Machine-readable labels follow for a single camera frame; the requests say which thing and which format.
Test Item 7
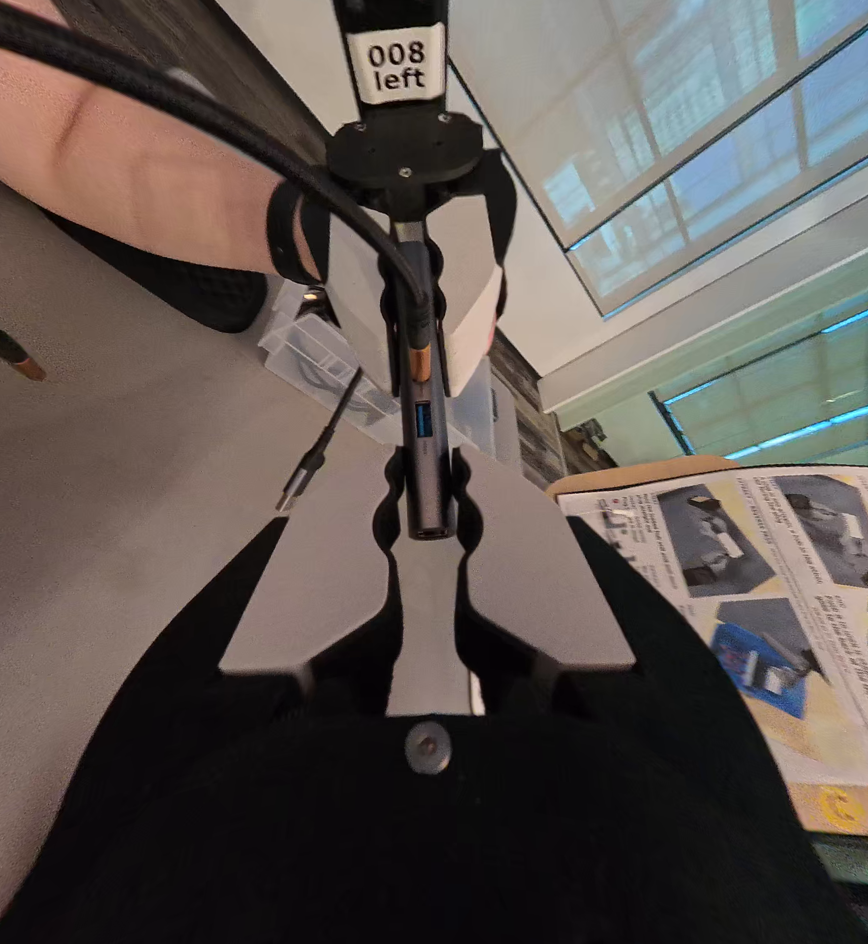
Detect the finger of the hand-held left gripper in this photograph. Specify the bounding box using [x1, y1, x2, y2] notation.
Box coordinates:
[324, 197, 408, 396]
[428, 189, 511, 402]

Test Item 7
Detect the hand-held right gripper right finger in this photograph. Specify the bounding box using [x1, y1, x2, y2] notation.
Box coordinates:
[453, 446, 641, 677]

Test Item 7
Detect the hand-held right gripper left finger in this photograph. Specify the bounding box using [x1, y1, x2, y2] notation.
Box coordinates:
[217, 446, 408, 679]

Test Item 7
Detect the clear plastic bin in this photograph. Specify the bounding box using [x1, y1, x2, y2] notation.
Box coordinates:
[254, 278, 526, 470]

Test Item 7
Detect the thin black cable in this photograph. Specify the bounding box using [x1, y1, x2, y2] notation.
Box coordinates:
[273, 366, 364, 514]

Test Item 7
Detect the slim grey usb hub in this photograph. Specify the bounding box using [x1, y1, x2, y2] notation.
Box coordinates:
[393, 219, 464, 542]

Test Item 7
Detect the orange plug usb cable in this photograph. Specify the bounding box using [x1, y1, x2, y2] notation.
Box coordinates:
[0, 0, 438, 396]

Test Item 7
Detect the person's left forearm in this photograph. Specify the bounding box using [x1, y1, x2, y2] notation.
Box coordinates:
[0, 27, 331, 278]

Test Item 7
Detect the instruction poster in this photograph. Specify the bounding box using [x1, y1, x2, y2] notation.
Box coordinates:
[560, 470, 868, 783]

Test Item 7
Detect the large glass window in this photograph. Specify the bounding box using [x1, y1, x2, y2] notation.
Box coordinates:
[449, 0, 868, 461]

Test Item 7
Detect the instruction sheet on stand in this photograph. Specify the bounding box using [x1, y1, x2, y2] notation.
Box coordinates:
[545, 458, 868, 834]

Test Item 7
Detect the yellow smiley sticker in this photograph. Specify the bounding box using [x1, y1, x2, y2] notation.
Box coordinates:
[821, 787, 866, 830]

